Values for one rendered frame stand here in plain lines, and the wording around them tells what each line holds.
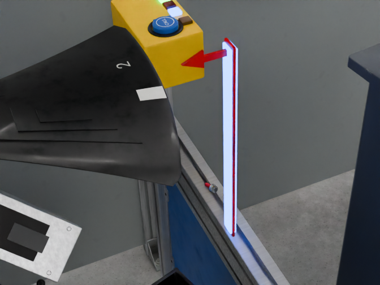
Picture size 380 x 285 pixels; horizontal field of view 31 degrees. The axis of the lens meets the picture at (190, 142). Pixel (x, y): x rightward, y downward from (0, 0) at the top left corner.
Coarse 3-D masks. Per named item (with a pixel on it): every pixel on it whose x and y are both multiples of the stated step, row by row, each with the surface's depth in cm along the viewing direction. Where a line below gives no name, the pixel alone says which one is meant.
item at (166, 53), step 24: (120, 0) 113; (144, 0) 112; (120, 24) 111; (144, 24) 107; (192, 24) 106; (144, 48) 102; (168, 48) 104; (192, 48) 106; (168, 72) 107; (192, 72) 109
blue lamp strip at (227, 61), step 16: (224, 48) 81; (224, 64) 82; (224, 80) 84; (224, 96) 86; (224, 112) 87; (224, 128) 89; (224, 144) 91; (224, 160) 93; (224, 176) 95; (224, 192) 97; (224, 208) 99; (224, 224) 102
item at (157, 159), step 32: (128, 32) 83; (64, 64) 79; (96, 64) 79; (0, 96) 75; (32, 96) 75; (64, 96) 75; (96, 96) 76; (128, 96) 77; (0, 128) 71; (32, 128) 71; (64, 128) 72; (96, 128) 73; (128, 128) 74; (160, 128) 76; (32, 160) 69; (64, 160) 70; (96, 160) 71; (128, 160) 72; (160, 160) 74
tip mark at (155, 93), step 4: (148, 88) 78; (152, 88) 78; (156, 88) 78; (160, 88) 79; (140, 92) 78; (144, 92) 78; (148, 92) 78; (152, 92) 78; (156, 92) 78; (160, 92) 78; (164, 92) 78; (140, 96) 77; (144, 96) 77; (148, 96) 78; (152, 96) 78; (156, 96) 78; (160, 96) 78; (164, 96) 78; (140, 100) 77
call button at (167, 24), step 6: (162, 18) 106; (168, 18) 106; (174, 18) 106; (156, 24) 105; (162, 24) 105; (168, 24) 104; (174, 24) 104; (156, 30) 104; (162, 30) 104; (168, 30) 104; (174, 30) 104
